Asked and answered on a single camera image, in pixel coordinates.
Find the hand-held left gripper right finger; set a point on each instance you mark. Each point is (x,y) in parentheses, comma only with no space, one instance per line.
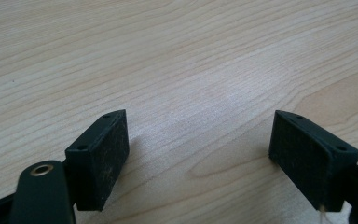
(307,161)

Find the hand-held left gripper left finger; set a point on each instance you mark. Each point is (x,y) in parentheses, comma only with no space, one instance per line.
(99,161)

